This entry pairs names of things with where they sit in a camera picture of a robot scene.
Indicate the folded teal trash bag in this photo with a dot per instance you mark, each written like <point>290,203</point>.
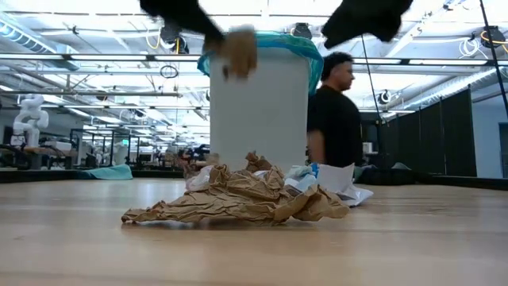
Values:
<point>107,172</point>

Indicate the white paper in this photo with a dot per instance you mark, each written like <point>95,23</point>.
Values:
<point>341,182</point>

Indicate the large brown paper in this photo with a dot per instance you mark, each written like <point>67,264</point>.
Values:
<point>238,198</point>

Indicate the white plastic trash bin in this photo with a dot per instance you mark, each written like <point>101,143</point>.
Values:
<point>262,119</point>

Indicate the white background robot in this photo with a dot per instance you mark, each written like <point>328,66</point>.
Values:
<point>29,119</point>

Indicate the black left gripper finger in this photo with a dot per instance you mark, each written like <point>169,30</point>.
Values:
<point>212,32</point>

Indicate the teal plastic trash bag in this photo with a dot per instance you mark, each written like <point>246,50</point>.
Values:
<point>293,41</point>

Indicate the person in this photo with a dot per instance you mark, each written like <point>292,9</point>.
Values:
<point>335,119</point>

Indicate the black partition wall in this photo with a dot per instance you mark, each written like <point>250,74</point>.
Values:
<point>428,139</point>

